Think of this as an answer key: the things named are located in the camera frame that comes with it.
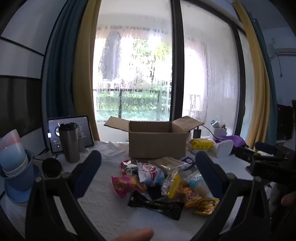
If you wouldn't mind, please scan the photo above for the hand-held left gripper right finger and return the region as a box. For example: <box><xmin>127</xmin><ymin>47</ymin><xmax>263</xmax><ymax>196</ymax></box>
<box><xmin>195</xmin><ymin>151</ymin><xmax>271</xmax><ymax>241</ymax></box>

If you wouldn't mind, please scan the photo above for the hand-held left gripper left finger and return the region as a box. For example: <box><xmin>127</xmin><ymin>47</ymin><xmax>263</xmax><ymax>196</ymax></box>
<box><xmin>25</xmin><ymin>149</ymin><xmax>102</xmax><ymax>241</ymax></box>

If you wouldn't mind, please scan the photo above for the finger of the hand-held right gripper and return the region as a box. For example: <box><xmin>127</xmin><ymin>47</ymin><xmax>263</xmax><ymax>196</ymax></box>
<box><xmin>254</xmin><ymin>142</ymin><xmax>281</xmax><ymax>154</ymax></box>
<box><xmin>234</xmin><ymin>146</ymin><xmax>286</xmax><ymax>164</ymax></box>

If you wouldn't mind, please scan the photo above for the yellow orange snack packet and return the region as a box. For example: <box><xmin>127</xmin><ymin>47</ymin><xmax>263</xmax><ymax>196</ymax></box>
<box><xmin>193</xmin><ymin>197</ymin><xmax>220</xmax><ymax>216</ymax></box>

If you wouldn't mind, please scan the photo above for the clear biscuit pack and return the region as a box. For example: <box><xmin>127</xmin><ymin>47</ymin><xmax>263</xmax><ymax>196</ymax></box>
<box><xmin>148</xmin><ymin>157</ymin><xmax>189</xmax><ymax>175</ymax></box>

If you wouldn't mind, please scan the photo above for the pink orange snack bag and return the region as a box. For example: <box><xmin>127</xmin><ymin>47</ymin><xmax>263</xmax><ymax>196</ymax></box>
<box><xmin>111</xmin><ymin>174</ymin><xmax>147</xmax><ymax>199</ymax></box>

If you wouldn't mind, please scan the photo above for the red white blue snack bag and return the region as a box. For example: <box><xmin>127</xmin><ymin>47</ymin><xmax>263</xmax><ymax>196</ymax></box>
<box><xmin>137</xmin><ymin>162</ymin><xmax>166</xmax><ymax>187</ymax></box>

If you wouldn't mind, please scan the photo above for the brown cardboard box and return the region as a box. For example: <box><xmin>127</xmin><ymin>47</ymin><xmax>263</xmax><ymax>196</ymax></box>
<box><xmin>104</xmin><ymin>116</ymin><xmax>204</xmax><ymax>159</ymax></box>

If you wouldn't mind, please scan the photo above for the black snack packet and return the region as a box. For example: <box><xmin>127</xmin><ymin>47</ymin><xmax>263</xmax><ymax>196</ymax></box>
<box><xmin>127</xmin><ymin>190</ymin><xmax>185</xmax><ymax>221</ymax></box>

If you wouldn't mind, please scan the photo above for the person's right hand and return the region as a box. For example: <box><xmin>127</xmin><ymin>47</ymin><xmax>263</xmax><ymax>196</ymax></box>
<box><xmin>281</xmin><ymin>192</ymin><xmax>296</xmax><ymax>207</ymax></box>

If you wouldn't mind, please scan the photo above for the person's left hand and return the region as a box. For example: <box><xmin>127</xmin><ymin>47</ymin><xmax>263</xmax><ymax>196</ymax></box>
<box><xmin>111</xmin><ymin>228</ymin><xmax>154</xmax><ymax>241</ymax></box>

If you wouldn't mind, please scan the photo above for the white purple device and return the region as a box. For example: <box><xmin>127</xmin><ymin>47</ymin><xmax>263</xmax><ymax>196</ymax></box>
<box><xmin>213</xmin><ymin>135</ymin><xmax>245</xmax><ymax>148</ymax></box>

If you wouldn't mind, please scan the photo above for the white plastic device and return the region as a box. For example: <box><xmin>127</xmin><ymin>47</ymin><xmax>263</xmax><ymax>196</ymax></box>
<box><xmin>212</xmin><ymin>140</ymin><xmax>234</xmax><ymax>158</ymax></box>

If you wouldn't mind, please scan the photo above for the yellow wet wipes pack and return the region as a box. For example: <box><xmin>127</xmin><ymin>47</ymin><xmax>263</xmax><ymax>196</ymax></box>
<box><xmin>190</xmin><ymin>138</ymin><xmax>214</xmax><ymax>149</ymax></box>

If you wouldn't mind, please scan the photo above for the crumpled white paper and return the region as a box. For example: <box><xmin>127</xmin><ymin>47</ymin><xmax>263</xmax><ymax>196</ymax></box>
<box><xmin>94</xmin><ymin>141</ymin><xmax>126</xmax><ymax>160</ymax></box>

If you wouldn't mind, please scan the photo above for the black electronic device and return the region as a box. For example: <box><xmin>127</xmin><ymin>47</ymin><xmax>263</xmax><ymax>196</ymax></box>
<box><xmin>276</xmin><ymin>100</ymin><xmax>296</xmax><ymax>141</ymax></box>

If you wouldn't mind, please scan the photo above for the steel tumbler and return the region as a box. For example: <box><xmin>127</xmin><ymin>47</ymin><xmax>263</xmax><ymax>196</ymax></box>
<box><xmin>58</xmin><ymin>123</ymin><xmax>80</xmax><ymax>163</ymax></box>

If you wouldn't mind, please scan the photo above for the white basket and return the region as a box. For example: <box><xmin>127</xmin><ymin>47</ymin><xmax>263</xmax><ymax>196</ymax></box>
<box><xmin>213</xmin><ymin>127</ymin><xmax>227</xmax><ymax>138</ymax></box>

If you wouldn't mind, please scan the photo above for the red silver snack bag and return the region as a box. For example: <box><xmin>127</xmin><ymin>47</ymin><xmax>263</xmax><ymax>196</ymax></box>
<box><xmin>120</xmin><ymin>160</ymin><xmax>138</xmax><ymax>176</ymax></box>

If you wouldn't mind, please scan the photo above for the black tablet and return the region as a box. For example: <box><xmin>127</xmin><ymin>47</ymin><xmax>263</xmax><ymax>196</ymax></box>
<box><xmin>47</xmin><ymin>115</ymin><xmax>94</xmax><ymax>154</ymax></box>

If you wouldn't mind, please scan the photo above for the white tablecloth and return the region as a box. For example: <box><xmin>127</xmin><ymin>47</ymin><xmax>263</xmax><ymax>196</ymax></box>
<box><xmin>0</xmin><ymin>140</ymin><xmax>271</xmax><ymax>241</ymax></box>

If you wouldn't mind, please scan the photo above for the white air conditioner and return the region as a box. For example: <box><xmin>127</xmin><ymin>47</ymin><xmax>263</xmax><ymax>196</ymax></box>
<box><xmin>276</xmin><ymin>47</ymin><xmax>296</xmax><ymax>56</ymax></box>

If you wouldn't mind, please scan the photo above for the black window frame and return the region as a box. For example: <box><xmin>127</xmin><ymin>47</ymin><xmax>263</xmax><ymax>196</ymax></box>
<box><xmin>170</xmin><ymin>0</ymin><xmax>247</xmax><ymax>142</ymax></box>

